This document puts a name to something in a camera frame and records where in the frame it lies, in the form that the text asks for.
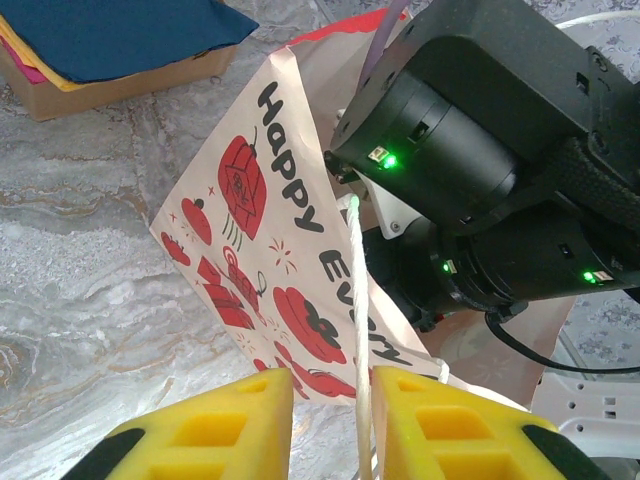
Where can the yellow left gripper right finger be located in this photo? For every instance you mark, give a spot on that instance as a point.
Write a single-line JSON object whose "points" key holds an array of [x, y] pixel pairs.
{"points": [[450, 435]]}

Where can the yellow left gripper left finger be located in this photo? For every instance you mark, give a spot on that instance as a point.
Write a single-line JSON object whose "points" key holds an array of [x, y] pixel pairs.
{"points": [[200, 435]]}

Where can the white paper bag red prints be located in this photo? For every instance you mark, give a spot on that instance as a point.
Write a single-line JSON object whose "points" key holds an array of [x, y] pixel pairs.
{"points": [[280, 225]]}

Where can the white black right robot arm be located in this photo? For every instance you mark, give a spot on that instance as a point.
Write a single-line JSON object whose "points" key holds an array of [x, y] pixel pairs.
{"points": [[600, 400]]}

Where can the blue paper napkin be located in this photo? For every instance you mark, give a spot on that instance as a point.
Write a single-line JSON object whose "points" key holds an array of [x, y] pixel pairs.
{"points": [[115, 35]]}

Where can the yellow paper napkin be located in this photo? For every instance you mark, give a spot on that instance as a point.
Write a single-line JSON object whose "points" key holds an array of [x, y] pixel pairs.
{"points": [[55, 80]]}

